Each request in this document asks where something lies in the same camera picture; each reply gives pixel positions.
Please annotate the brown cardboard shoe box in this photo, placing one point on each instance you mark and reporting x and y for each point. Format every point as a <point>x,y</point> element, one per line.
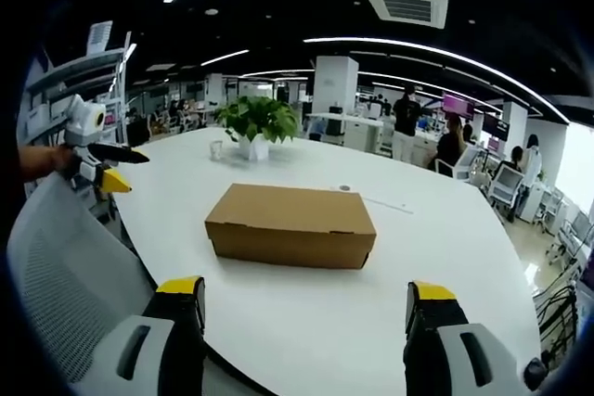
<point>290,226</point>

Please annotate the person's left hand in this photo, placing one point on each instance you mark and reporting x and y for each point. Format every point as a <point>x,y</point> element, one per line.
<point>60,160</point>

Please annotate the round table socket cover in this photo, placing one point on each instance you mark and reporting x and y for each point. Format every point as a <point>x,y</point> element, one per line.
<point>344,187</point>

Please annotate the white square pillar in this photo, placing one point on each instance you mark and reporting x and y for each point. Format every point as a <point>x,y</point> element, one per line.
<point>335,85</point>

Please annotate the white mesh office chair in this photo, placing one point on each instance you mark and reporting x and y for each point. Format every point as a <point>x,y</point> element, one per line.
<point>69,275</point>

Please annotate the green potted plant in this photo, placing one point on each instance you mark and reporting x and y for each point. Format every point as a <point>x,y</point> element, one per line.
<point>257,124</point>

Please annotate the grey metal storage shelf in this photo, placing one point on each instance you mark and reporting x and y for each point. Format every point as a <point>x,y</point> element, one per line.
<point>74,90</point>

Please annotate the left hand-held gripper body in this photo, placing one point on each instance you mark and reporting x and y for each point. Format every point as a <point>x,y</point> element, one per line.
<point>83,124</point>

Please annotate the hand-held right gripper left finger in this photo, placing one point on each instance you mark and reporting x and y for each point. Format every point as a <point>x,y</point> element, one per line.
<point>158,349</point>

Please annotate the white office desk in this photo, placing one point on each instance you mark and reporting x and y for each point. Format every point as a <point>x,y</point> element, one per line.
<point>345,124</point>

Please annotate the purple wall screen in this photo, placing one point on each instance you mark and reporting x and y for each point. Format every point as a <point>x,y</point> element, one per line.
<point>457,106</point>

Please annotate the white ceiling air vent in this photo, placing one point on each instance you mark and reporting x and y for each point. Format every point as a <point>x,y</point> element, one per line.
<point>406,6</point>

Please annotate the clear glass cup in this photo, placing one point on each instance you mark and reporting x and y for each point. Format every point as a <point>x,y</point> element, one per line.
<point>216,150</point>

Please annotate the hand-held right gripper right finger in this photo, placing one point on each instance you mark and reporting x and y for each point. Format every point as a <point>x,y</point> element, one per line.
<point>445,349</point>

